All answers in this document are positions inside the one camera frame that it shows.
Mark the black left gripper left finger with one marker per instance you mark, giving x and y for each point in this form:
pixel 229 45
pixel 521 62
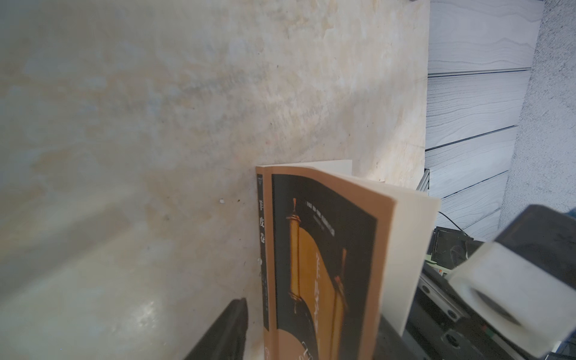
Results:
pixel 226 337

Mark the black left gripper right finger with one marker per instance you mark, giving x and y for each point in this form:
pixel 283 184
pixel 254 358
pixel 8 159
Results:
pixel 389 344

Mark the brown paperback book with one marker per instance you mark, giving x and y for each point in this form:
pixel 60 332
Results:
pixel 338 254

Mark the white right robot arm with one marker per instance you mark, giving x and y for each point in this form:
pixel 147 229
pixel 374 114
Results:
pixel 523 282

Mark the aluminium front rail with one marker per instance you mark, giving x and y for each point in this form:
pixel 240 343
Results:
pixel 442 326

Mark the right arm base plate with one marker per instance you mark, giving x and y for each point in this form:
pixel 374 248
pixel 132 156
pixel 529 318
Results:
pixel 449 248

